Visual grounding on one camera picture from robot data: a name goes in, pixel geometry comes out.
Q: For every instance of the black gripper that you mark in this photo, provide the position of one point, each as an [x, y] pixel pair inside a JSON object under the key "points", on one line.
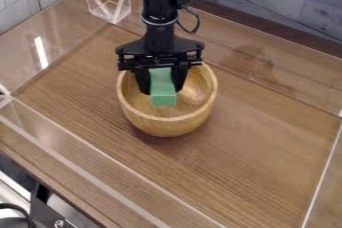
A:
{"points": [[160, 49]]}

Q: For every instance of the green rectangular stick block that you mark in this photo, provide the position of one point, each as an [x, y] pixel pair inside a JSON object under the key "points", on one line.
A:
{"points": [[162, 89]]}

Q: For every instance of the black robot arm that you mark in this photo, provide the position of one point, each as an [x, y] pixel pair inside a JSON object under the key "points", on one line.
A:
{"points": [[170, 12]]}

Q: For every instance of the round wooden bowl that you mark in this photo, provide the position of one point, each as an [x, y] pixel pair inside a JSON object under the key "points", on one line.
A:
{"points": [[170, 121]]}

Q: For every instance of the clear acrylic corner bracket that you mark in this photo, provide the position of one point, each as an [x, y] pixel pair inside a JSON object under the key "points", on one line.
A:
{"points": [[112, 11]]}

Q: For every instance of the clear acrylic tray wall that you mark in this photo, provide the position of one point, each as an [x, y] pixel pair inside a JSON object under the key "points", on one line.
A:
{"points": [[118, 197]]}

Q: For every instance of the black table frame leg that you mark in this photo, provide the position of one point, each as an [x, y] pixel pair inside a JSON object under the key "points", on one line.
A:
{"points": [[41, 216]]}

